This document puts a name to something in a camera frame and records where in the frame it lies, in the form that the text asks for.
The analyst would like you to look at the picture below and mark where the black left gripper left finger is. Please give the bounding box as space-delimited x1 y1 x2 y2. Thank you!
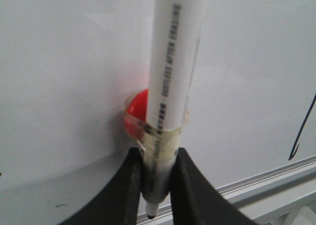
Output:
61 148 142 225

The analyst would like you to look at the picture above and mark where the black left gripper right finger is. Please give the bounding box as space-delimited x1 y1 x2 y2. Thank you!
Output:
169 148 247 225

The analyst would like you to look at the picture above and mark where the white metal stand frame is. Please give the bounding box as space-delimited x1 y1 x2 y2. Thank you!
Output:
222 175 316 225

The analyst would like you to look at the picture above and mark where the red round magnet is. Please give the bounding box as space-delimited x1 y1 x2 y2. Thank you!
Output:
123 89 148 140

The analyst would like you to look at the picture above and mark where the white whiteboard marker pen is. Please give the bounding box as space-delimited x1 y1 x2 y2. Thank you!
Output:
142 0 209 219

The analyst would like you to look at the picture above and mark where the white whiteboard with aluminium frame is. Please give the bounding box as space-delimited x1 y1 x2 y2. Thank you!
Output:
0 0 316 225

